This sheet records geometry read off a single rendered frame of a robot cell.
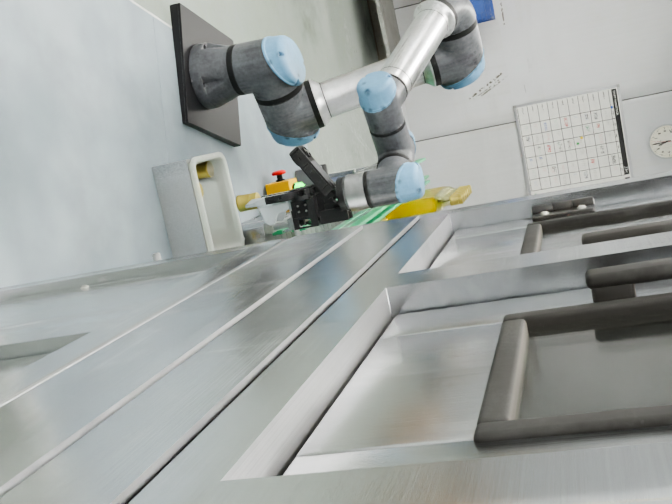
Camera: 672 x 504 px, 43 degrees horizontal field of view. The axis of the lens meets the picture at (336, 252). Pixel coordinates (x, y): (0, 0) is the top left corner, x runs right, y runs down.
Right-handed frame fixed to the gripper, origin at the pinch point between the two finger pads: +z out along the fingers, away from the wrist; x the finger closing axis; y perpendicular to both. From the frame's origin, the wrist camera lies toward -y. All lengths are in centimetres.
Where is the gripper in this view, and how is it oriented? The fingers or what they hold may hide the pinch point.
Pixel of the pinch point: (254, 200)
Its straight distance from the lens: 176.6
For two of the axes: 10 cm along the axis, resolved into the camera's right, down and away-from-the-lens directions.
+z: -9.4, 1.6, 2.9
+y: 2.0, 9.7, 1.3
